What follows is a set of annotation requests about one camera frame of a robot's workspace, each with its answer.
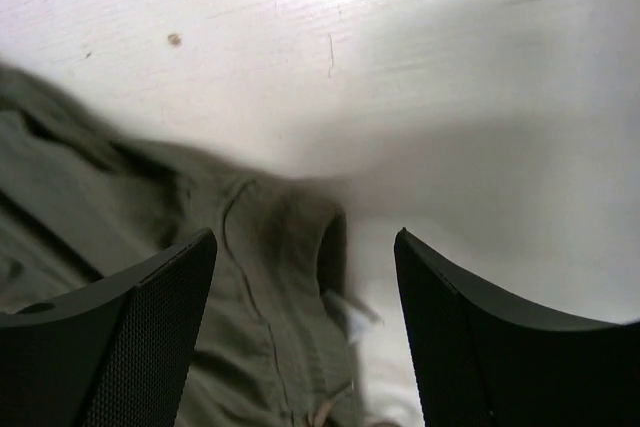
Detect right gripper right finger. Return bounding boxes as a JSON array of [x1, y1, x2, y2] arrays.
[[394, 230, 639, 426]]

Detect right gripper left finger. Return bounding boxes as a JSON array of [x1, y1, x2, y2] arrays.
[[1, 229, 217, 427]]

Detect olive green shorts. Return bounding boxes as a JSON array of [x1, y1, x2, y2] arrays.
[[1, 67, 365, 426]]

